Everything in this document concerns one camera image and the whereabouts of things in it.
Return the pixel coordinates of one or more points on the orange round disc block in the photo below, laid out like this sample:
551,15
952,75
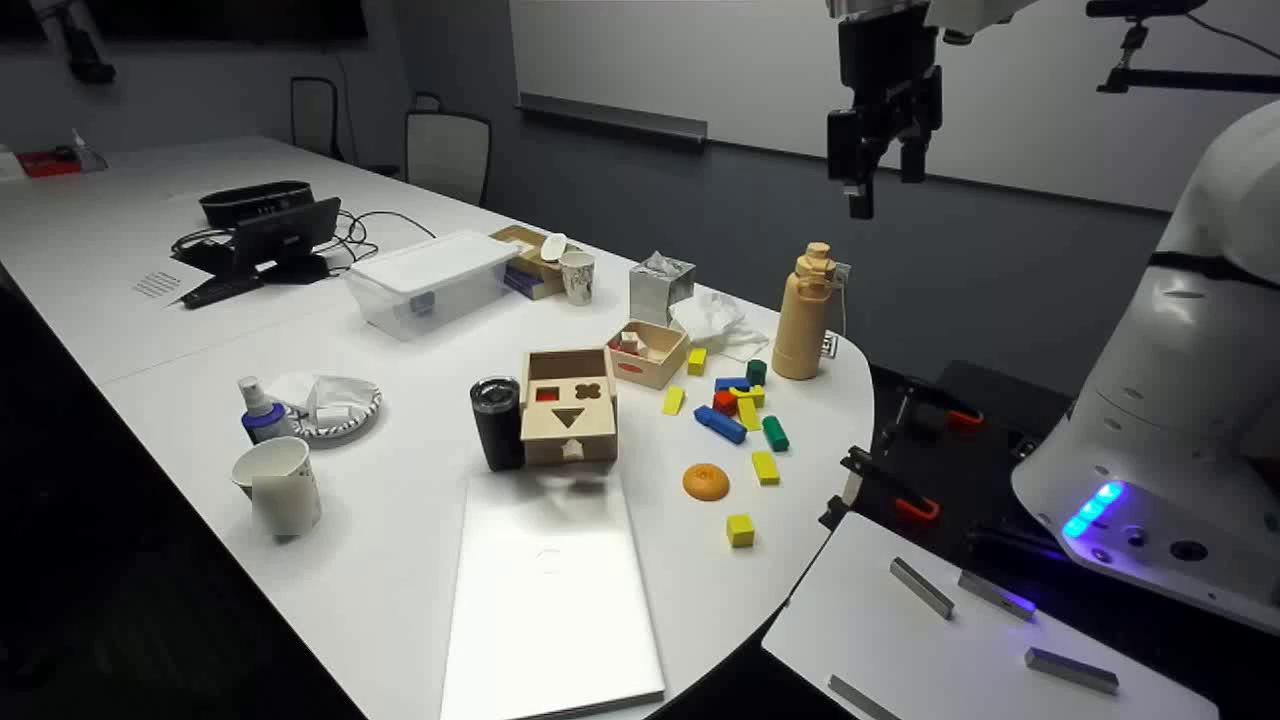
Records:
707,480

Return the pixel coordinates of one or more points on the yellow cube block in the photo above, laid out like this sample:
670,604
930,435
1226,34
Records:
742,531

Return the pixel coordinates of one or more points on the grey office chair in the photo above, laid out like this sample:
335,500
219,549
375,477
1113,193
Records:
444,151
312,113

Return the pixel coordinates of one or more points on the yellow small block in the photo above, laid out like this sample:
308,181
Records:
674,400

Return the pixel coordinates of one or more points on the clear plastic storage bin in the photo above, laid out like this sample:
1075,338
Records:
432,280

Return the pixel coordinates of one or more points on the yellow rectangular block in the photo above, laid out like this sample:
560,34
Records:
767,468

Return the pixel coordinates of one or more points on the silver laptop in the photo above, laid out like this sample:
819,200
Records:
551,603

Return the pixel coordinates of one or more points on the red block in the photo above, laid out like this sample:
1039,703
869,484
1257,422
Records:
727,400

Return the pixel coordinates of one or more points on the yellow block near tray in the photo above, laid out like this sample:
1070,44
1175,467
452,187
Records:
696,363

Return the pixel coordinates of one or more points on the red item on table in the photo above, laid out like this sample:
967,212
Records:
58,161

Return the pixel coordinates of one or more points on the cardboard box with items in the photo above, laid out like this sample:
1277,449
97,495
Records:
535,266

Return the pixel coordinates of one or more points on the white board with clips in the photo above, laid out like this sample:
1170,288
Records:
884,628

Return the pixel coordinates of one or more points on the tan water bottle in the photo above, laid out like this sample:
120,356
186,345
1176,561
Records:
806,315

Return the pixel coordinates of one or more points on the white paper cup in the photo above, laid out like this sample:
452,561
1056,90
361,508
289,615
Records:
277,477

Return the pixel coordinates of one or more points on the wooden shape sorter box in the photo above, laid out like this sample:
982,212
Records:
570,410

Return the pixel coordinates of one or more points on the green block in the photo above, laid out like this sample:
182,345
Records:
772,435

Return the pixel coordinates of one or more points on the small paper cup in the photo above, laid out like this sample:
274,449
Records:
576,278

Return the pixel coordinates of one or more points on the grey tissue box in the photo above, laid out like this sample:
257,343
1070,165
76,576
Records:
657,287

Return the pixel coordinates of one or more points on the black tumbler cup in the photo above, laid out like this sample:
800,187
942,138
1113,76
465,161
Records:
497,422

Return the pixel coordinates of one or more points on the small wooden tray box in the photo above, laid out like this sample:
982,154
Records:
647,352

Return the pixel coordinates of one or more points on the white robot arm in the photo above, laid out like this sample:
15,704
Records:
1145,477

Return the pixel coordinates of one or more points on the blue long block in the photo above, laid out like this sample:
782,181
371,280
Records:
722,425

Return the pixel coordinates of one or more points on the white crumpled cloth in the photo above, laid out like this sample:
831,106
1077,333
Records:
727,324

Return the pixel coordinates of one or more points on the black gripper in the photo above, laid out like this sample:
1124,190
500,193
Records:
893,76

